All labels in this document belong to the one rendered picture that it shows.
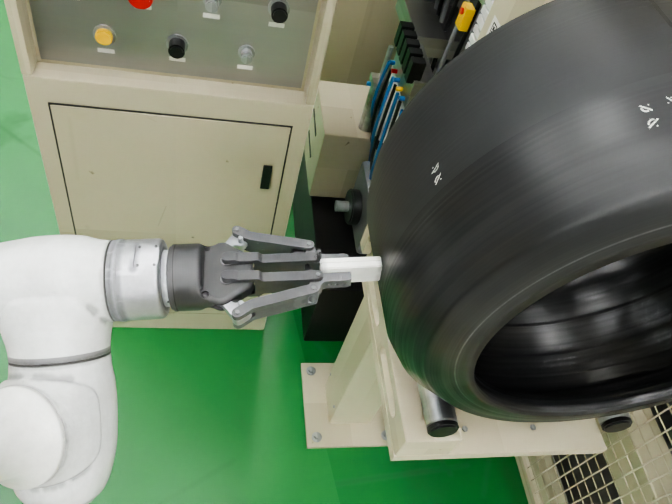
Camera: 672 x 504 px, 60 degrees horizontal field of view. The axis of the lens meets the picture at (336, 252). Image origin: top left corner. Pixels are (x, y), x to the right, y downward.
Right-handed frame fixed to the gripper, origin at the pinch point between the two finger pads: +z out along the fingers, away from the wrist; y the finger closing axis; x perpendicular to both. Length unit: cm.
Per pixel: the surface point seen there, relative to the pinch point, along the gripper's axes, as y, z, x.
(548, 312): 7.6, 36.0, 24.9
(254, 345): 52, -14, 111
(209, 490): 9, -27, 109
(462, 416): -5.1, 20.6, 34.4
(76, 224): 57, -54, 56
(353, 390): 26, 12, 90
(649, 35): 3.4, 24.0, -27.8
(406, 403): -5.4, 10.1, 26.8
